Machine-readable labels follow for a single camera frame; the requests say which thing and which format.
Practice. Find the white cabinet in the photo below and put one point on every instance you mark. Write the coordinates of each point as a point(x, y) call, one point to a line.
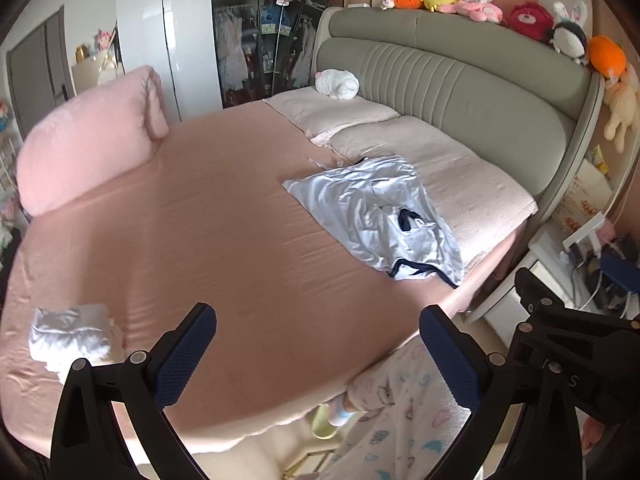
point(90, 77)

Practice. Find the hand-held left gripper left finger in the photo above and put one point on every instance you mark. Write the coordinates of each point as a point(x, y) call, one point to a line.
point(185, 355)

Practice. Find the white shirt with navy trim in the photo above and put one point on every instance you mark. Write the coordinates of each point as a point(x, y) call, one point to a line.
point(350, 200)

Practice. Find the white glossy wardrobe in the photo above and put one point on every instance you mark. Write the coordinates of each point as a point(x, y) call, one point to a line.
point(145, 20)

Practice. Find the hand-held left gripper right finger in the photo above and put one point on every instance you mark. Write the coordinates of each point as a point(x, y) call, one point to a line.
point(452, 355)

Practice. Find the white nightstand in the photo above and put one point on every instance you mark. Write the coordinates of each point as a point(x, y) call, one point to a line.
point(545, 250)

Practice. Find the white power adapter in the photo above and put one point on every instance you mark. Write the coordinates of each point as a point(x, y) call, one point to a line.
point(582, 232)

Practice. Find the black and white rabbit plush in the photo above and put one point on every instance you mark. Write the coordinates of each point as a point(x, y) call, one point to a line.
point(570, 40)

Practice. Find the pink plush toy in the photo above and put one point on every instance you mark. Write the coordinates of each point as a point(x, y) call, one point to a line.
point(477, 11)

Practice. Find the glass-door wardrobe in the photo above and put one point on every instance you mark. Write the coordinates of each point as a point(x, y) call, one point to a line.
point(240, 35)

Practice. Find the pink rolled duvet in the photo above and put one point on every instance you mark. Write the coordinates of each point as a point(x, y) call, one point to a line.
point(85, 150)

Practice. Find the pink doll figure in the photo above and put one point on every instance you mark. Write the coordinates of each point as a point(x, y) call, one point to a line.
point(103, 40)

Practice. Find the white cat plush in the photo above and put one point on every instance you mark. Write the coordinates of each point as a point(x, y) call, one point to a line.
point(340, 84)

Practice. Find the small white plush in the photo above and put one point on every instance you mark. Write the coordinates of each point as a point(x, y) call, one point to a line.
point(387, 3)

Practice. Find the grey door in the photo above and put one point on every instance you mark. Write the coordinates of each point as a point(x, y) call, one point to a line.
point(35, 75)

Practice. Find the red plush toy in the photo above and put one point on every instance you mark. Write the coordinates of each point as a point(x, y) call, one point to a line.
point(530, 21)

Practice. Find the pink round bed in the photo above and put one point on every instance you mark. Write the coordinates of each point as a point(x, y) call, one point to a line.
point(200, 235)

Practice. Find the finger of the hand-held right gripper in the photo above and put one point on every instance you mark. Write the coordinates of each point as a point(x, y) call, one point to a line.
point(620, 270)
point(530, 290)

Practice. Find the gold jar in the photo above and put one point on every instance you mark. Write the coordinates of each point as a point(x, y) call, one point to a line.
point(82, 52)

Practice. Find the white folded garment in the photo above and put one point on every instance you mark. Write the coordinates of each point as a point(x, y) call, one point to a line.
point(65, 335)

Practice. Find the cream rabbit plush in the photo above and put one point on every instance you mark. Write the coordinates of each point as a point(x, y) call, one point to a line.
point(622, 105)

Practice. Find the pale pink textured pillow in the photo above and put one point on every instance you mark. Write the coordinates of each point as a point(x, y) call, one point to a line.
point(460, 160)
point(325, 115)

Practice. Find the red and blue toy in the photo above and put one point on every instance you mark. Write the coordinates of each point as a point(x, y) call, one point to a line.
point(3, 112)

